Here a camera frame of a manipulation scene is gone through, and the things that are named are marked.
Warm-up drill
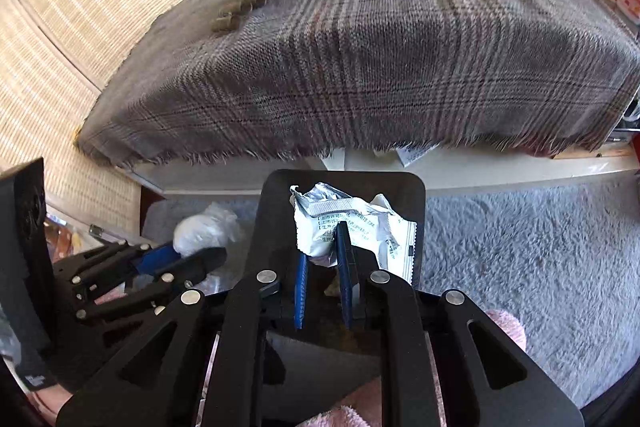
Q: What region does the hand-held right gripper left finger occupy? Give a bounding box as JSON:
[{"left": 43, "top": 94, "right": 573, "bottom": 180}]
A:
[{"left": 57, "top": 252, "right": 311, "bottom": 427}]

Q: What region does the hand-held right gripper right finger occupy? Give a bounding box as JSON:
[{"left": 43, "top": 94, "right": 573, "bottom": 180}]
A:
[{"left": 335, "top": 222, "right": 585, "bottom": 427}]

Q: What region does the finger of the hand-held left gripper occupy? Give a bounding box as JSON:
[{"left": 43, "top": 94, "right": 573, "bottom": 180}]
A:
[
  {"left": 75, "top": 248, "right": 229, "bottom": 324},
  {"left": 52, "top": 243, "right": 177, "bottom": 303}
]

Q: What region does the white snack wrapper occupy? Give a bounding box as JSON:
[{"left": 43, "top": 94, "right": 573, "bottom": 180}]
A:
[{"left": 290, "top": 182, "right": 417, "bottom": 285}]

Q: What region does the black trash bin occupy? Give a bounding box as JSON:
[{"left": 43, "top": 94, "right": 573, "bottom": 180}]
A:
[{"left": 252, "top": 169, "right": 428, "bottom": 388}]

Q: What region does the white plastic bag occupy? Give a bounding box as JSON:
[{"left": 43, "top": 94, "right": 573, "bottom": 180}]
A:
[{"left": 172, "top": 202, "right": 243, "bottom": 258}]

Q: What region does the white printed paper sheet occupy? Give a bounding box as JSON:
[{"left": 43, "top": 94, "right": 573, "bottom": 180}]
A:
[{"left": 395, "top": 146, "right": 438, "bottom": 168}]

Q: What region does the grey shaggy rug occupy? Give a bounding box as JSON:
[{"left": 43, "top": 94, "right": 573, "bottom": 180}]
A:
[{"left": 142, "top": 177, "right": 640, "bottom": 408}]

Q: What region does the white low table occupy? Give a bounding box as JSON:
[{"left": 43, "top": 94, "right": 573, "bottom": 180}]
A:
[{"left": 117, "top": 127, "right": 640, "bottom": 198}]

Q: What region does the grey plaid blanket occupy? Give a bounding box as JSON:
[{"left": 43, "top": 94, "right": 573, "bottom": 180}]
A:
[{"left": 77, "top": 0, "right": 640, "bottom": 170}]

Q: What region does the beige woven screen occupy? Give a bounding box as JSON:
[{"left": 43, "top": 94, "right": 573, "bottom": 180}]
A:
[{"left": 0, "top": 0, "right": 266, "bottom": 233}]

